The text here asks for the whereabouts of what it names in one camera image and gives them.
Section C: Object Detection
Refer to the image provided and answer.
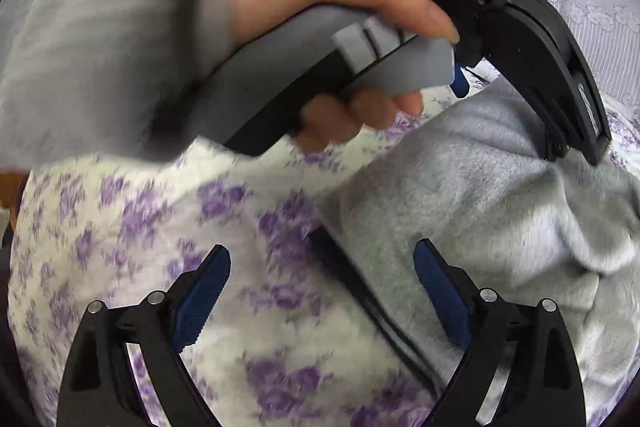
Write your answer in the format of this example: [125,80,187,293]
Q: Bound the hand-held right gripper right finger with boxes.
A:
[414,238,586,427]

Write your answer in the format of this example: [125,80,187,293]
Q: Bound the purple floral bedspread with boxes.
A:
[7,57,640,427]

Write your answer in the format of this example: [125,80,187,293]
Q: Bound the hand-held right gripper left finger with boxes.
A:
[56,244,232,427]

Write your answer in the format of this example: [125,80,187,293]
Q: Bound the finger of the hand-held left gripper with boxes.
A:
[505,0,613,166]
[479,7,582,164]

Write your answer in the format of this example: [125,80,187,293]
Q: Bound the grey fleece pants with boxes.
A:
[311,74,640,413]

